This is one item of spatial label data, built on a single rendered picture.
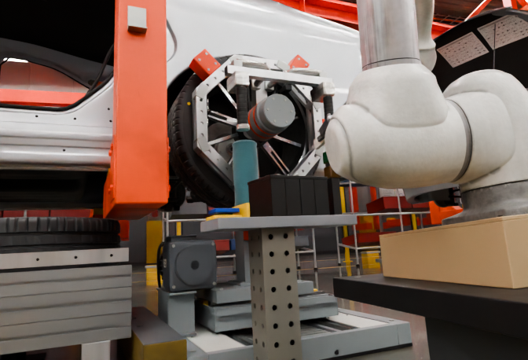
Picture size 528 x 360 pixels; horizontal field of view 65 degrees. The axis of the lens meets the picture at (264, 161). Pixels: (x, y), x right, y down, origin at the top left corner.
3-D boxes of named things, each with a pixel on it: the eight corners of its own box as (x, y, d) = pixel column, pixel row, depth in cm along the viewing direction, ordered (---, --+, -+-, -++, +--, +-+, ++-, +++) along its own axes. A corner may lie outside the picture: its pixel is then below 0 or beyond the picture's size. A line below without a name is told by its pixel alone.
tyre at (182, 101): (145, 190, 171) (286, 229, 193) (155, 181, 150) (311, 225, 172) (185, 53, 191) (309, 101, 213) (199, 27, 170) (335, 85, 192)
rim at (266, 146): (169, 178, 176) (274, 208, 193) (181, 167, 155) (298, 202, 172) (197, 73, 191) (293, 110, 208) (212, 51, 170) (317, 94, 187)
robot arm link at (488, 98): (582, 174, 70) (547, 54, 75) (485, 183, 67) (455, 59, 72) (513, 190, 86) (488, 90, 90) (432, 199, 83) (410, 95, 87)
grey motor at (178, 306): (192, 317, 183) (190, 236, 190) (221, 333, 145) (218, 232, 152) (149, 322, 176) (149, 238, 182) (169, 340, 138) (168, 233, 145)
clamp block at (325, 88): (322, 103, 161) (321, 90, 162) (335, 95, 153) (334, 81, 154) (311, 102, 159) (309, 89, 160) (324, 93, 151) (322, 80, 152)
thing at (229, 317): (295, 307, 194) (294, 285, 196) (339, 317, 162) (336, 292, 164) (189, 320, 174) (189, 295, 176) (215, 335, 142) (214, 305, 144)
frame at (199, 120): (320, 192, 175) (310, 71, 186) (328, 190, 169) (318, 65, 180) (193, 192, 153) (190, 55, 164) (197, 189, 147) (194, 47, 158)
